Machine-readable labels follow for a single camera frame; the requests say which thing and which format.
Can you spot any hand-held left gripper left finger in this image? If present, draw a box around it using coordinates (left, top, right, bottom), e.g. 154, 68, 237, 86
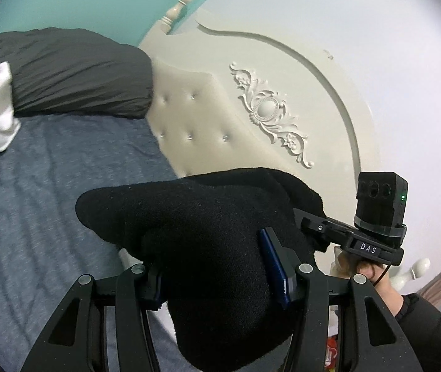
20, 264, 164, 372

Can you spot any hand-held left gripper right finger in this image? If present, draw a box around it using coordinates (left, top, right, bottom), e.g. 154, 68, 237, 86
258, 228, 425, 372

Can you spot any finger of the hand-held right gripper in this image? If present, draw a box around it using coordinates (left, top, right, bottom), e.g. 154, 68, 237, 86
293, 209, 351, 252

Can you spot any black sweater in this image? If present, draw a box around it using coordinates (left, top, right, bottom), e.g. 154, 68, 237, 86
76, 167, 325, 372

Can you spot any person's right forearm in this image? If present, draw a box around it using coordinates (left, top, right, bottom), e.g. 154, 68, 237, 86
393, 292, 441, 372

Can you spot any person's right hand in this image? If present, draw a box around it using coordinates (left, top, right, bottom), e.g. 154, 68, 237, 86
335, 250, 404, 318

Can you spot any pink curtain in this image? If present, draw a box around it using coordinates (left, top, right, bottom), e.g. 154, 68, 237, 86
418, 275, 441, 307

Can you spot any cream tufted headboard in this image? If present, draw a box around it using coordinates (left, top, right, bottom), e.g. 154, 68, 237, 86
139, 0, 432, 291

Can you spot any dark grey long pillow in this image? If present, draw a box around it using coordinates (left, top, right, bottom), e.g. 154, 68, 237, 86
0, 27, 155, 119

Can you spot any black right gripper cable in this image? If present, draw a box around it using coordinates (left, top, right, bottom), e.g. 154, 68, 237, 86
371, 265, 392, 285

